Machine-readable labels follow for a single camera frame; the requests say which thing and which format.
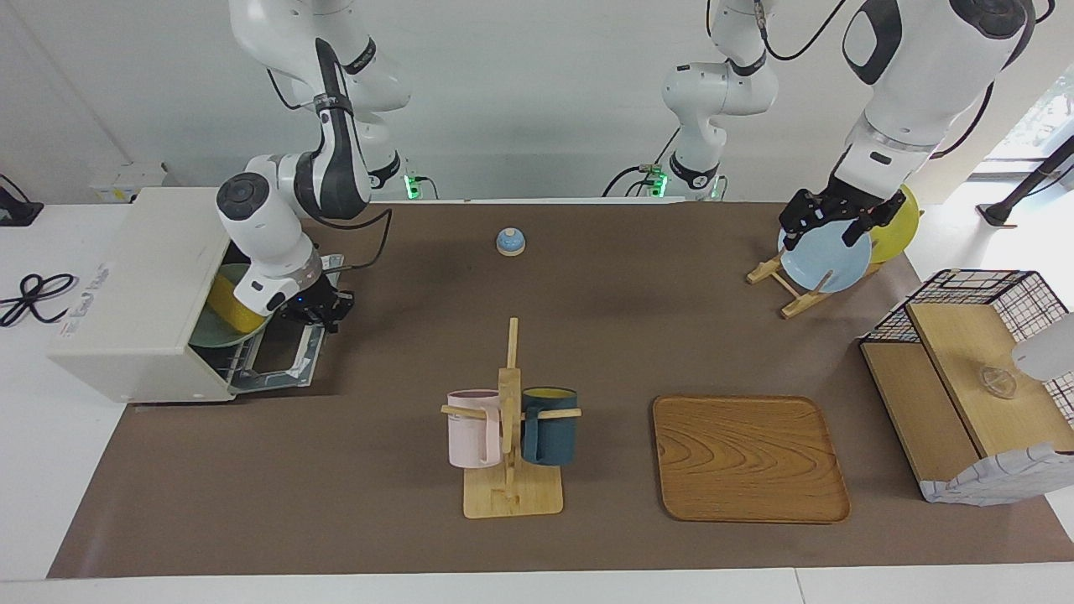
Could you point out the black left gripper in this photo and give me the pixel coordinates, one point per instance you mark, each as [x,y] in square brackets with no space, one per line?
[839,205]

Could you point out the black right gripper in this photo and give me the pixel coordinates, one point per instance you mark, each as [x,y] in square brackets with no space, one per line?
[310,304]

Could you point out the glass oven door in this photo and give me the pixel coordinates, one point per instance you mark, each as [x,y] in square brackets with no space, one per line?
[310,352]

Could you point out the yellow corn cob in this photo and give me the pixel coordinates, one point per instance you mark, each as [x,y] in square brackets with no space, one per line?
[226,306]

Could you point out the pale green plate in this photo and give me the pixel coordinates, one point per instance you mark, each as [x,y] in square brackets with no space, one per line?
[210,335]

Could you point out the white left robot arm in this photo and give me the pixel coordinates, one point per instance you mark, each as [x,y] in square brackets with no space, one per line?
[923,75]

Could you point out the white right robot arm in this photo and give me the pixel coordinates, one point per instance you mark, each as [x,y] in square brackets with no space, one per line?
[268,226]

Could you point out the beige toaster oven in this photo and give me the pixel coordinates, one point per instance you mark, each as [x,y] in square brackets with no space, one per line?
[134,294]

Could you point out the light blue plate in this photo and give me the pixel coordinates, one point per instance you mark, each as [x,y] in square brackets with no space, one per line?
[826,264]

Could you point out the yellow plate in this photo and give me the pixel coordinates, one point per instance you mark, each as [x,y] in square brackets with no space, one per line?
[898,235]

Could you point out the wooden plate rack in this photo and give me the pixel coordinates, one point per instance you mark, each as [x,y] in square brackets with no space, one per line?
[762,273]

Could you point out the brown table mat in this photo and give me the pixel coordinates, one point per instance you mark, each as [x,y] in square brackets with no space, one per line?
[419,294]

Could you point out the pink mug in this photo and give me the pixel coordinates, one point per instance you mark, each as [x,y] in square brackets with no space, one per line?
[470,432]

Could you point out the wooden stepped shelf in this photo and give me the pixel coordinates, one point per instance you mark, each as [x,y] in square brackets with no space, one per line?
[965,369]

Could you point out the black tripod leg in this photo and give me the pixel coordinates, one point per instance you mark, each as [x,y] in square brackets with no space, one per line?
[1028,180]

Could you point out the small clear glass lid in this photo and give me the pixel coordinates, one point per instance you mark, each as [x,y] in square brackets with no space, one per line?
[998,382]

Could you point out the wooden tray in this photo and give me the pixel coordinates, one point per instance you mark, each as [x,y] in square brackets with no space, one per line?
[747,457]

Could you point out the dark teal mug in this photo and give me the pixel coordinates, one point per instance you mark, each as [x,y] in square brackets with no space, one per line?
[550,436]

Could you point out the blurred white rounded object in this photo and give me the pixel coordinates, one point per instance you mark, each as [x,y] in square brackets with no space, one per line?
[1049,352]

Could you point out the wooden mug tree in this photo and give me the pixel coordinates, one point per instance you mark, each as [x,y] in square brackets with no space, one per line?
[512,503]

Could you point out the wooden shelf box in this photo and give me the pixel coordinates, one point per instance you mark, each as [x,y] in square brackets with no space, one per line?
[990,482]

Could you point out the black stand base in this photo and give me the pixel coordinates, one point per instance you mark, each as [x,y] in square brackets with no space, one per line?
[17,210]

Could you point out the white wall socket box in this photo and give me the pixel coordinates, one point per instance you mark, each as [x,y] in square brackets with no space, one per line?
[126,180]

